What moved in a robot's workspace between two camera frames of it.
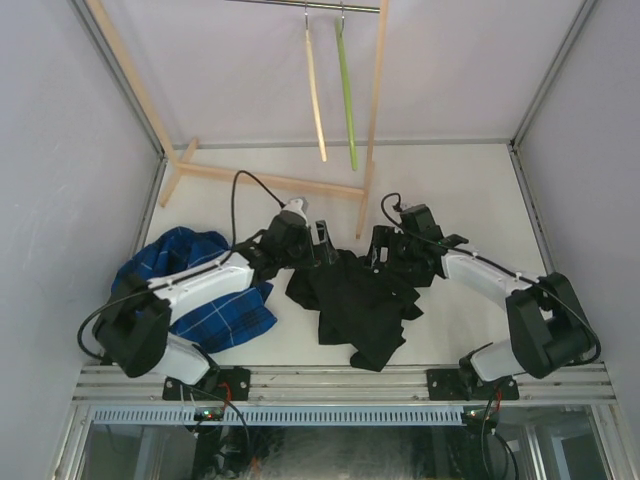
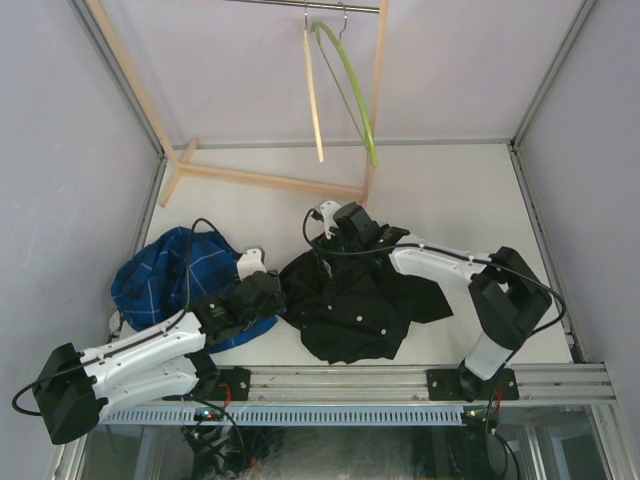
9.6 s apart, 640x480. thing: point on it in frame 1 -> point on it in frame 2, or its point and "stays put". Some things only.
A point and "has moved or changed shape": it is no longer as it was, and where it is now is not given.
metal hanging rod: [314, 6] stays put
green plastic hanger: [345, 80] has moved or changed shape
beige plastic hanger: [313, 85] stays put
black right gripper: [385, 237] -> [330, 242]
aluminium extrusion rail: [331, 385] stays put
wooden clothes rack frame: [158, 124] stays put
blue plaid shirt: [217, 321] stays put
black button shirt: [359, 306] has moved or changed shape
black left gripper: [327, 253] -> [274, 306]
